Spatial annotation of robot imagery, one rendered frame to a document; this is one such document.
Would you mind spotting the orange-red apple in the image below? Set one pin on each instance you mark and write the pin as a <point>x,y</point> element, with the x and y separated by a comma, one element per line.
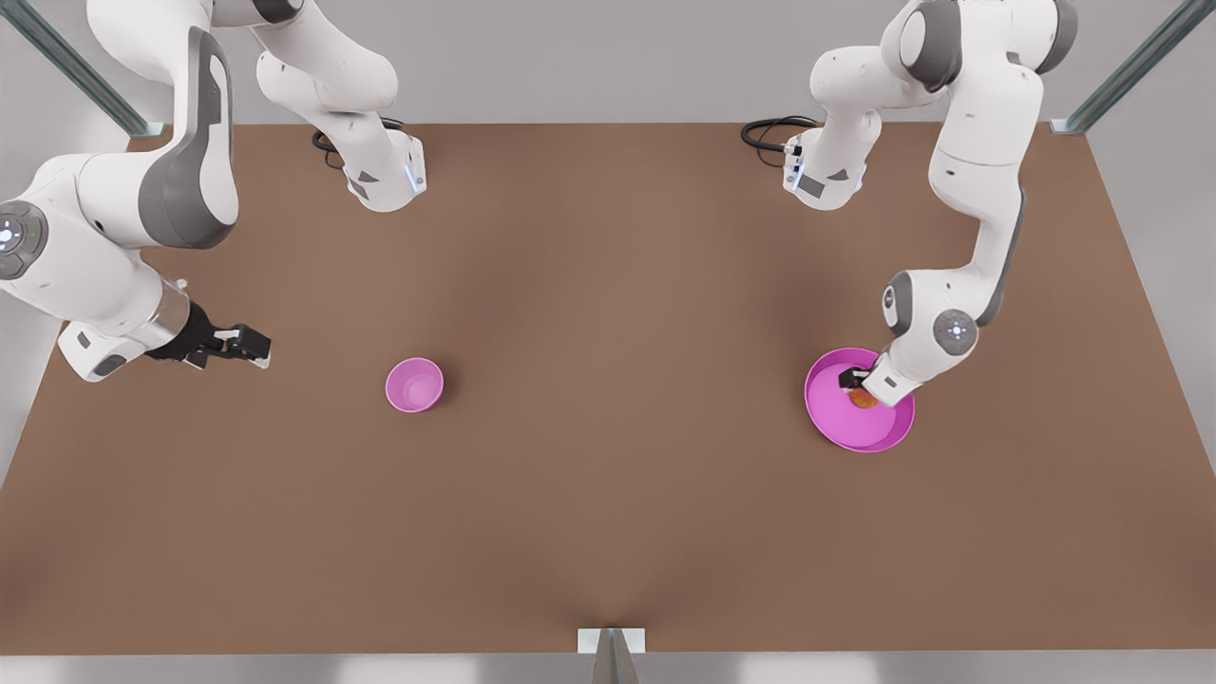
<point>864,400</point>

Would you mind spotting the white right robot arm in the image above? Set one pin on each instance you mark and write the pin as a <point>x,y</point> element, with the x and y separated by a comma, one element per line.
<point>190,180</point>

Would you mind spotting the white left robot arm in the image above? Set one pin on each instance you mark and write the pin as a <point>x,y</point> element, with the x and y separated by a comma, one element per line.
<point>978,123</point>

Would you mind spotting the pink plate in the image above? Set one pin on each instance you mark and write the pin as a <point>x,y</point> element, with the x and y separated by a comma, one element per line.
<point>855,427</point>

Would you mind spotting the pink bowl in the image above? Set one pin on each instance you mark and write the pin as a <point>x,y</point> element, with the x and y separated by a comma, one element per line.
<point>414,386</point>

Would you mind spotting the silver frame post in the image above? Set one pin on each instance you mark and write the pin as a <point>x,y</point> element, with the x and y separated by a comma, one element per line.
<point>1135,66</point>
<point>613,655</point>
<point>76,68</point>

